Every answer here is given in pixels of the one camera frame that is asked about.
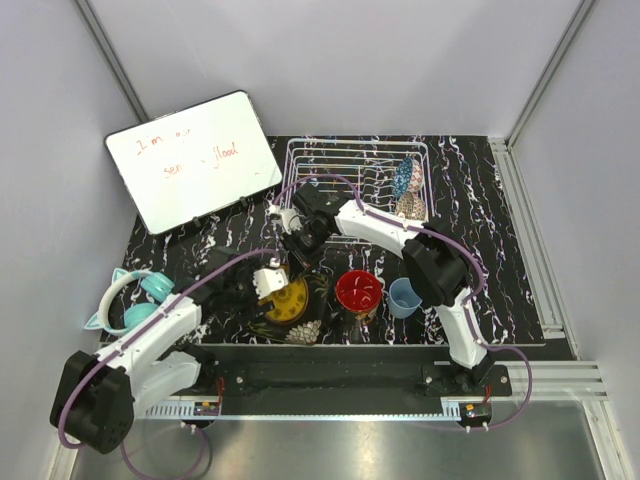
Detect black floral square plate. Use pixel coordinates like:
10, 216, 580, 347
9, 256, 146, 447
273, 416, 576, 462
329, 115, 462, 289
246, 272, 332, 345

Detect light blue plastic cup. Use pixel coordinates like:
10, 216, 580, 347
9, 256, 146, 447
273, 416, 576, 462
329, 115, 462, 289
387, 277, 422, 319

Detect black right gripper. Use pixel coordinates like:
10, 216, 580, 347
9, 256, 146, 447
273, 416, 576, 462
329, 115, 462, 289
279, 225, 331, 285

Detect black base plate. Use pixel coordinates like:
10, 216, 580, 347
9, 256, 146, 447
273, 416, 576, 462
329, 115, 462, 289
206, 344, 512, 417

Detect blue patterned bowl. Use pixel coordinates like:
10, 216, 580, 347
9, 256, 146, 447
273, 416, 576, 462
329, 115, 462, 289
392, 157, 413, 199

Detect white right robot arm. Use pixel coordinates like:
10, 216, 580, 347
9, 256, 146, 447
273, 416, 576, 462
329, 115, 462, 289
269, 183, 493, 397

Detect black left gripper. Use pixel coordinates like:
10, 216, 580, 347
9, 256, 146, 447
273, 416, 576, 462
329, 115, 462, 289
223, 259, 274, 324

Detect white wire dish rack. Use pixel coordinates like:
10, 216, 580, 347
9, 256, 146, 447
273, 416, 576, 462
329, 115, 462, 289
282, 138, 435, 220

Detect black marble mat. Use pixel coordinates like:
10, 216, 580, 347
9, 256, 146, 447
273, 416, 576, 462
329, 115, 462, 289
122, 136, 545, 346

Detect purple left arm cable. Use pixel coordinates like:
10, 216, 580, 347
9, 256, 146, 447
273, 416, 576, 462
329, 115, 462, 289
57, 248, 281, 480

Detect white whiteboard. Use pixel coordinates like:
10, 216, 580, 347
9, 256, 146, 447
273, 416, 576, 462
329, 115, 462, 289
104, 90, 283, 235

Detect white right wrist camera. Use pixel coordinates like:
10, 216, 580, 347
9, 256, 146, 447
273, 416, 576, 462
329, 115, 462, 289
267, 204, 303, 235

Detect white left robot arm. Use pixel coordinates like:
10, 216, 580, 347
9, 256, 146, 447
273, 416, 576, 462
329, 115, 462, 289
50, 255, 263, 454

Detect beige red patterned bowl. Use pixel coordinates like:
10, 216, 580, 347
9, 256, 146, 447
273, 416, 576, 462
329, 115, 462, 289
395, 192, 428, 222

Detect yellow round plate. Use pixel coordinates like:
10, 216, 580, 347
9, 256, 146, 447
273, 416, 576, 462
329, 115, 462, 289
259, 276, 309, 325

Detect teal cat ear headphones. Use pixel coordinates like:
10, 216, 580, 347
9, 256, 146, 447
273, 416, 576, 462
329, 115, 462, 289
84, 268, 175, 337

